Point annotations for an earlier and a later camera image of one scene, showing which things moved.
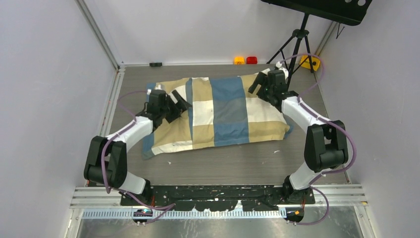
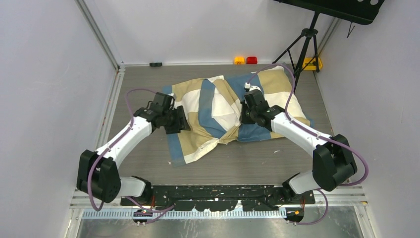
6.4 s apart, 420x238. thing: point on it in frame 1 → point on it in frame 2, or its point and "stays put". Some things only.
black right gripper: [259, 79] → [243, 118]
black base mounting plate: [212, 198] stays put
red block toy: [251, 60] stays put
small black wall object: [155, 64] stays put
